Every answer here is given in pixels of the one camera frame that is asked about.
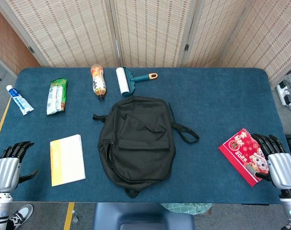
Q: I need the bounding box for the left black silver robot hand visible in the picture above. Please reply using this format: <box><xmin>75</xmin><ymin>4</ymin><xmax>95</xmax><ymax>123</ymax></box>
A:
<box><xmin>0</xmin><ymin>141</ymin><xmax>40</xmax><ymax>192</ymax></box>

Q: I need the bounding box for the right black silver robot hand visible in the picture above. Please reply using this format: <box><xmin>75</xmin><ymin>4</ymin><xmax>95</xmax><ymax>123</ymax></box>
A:
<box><xmin>252</xmin><ymin>133</ymin><xmax>291</xmax><ymax>191</ymax></box>

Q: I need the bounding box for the yellow and white book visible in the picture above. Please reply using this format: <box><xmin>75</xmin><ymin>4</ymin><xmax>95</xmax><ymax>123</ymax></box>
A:
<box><xmin>49</xmin><ymin>134</ymin><xmax>86</xmax><ymax>187</ymax></box>

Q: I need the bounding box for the black backpack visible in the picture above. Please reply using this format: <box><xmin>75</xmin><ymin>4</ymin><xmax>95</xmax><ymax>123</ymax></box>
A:
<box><xmin>92</xmin><ymin>95</ymin><xmax>200</xmax><ymax>199</ymax></box>

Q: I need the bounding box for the red spiral desk calendar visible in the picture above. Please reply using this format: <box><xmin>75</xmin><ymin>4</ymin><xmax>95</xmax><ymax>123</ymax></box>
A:
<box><xmin>218</xmin><ymin>127</ymin><xmax>270</xmax><ymax>187</ymax></box>

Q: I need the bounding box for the black white sneaker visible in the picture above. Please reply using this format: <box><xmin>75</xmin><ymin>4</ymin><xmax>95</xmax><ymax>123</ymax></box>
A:
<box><xmin>6</xmin><ymin>204</ymin><xmax>34</xmax><ymax>230</ymax></box>

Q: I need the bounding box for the white blue toothpaste tube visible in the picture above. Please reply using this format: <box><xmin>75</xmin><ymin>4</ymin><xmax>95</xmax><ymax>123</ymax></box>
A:
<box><xmin>5</xmin><ymin>85</ymin><xmax>35</xmax><ymax>116</ymax></box>

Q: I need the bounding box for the white power strip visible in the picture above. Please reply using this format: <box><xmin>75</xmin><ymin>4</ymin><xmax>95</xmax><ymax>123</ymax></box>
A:
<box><xmin>276</xmin><ymin>80</ymin><xmax>291</xmax><ymax>106</ymax></box>

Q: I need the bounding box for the green white snack bag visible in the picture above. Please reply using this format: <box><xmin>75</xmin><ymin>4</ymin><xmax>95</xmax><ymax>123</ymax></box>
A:
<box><xmin>46</xmin><ymin>78</ymin><xmax>68</xmax><ymax>117</ymax></box>

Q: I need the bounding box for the blue felt table cover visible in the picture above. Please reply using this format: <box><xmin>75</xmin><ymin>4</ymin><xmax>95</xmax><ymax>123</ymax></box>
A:
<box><xmin>0</xmin><ymin>67</ymin><xmax>291</xmax><ymax>205</ymax></box>

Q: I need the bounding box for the green checkered cloth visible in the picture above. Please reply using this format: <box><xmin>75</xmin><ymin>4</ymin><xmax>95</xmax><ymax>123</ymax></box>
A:
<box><xmin>161</xmin><ymin>203</ymin><xmax>213</xmax><ymax>216</ymax></box>

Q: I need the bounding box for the orange drink bottle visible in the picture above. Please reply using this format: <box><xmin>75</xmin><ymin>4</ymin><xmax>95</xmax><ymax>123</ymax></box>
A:
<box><xmin>90</xmin><ymin>64</ymin><xmax>107</xmax><ymax>101</ymax></box>

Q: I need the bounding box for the blue plastic chair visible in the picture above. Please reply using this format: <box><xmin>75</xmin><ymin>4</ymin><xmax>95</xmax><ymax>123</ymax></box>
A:
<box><xmin>92</xmin><ymin>202</ymin><xmax>195</xmax><ymax>230</ymax></box>

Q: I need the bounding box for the teal lint roller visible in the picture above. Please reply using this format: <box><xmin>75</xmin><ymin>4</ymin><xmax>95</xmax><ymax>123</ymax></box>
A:
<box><xmin>116</xmin><ymin>67</ymin><xmax>158</xmax><ymax>98</ymax></box>

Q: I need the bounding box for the woven folding screen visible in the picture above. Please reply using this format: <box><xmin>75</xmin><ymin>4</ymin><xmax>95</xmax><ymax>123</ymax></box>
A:
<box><xmin>0</xmin><ymin>0</ymin><xmax>291</xmax><ymax>82</ymax></box>

